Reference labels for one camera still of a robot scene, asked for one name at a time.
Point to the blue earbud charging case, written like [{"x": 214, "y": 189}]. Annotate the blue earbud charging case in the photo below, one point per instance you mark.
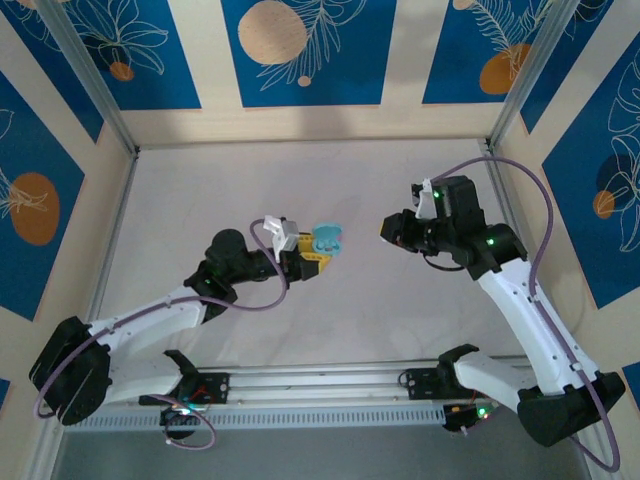
[{"x": 327, "y": 234}]

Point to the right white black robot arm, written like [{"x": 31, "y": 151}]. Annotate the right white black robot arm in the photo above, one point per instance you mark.
[{"x": 530, "y": 320}]

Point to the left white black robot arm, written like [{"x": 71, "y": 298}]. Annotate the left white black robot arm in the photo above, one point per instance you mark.
[{"x": 150, "y": 320}]

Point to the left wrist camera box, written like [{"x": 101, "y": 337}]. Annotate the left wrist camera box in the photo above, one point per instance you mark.
[{"x": 290, "y": 237}]

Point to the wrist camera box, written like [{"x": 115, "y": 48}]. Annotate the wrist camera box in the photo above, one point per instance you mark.
[
  {"x": 290, "y": 237},
  {"x": 424, "y": 202}
]

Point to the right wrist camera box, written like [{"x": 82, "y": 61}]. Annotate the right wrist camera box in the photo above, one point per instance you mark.
[{"x": 424, "y": 202}]

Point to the aluminium table side rail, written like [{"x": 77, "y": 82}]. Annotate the aluminium table side rail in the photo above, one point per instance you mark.
[
  {"x": 120, "y": 210},
  {"x": 502, "y": 200}
]

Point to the aluminium mounting rail frame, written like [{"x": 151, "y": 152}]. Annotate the aluminium mounting rail frame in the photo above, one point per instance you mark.
[{"x": 320, "y": 385}]

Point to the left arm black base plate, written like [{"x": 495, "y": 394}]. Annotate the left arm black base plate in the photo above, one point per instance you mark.
[{"x": 215, "y": 387}]

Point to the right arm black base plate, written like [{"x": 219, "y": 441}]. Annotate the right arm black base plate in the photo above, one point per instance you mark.
[{"x": 420, "y": 382}]

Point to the aluminium corner post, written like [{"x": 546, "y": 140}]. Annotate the aluminium corner post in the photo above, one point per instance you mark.
[
  {"x": 90, "y": 75},
  {"x": 530, "y": 70}
]

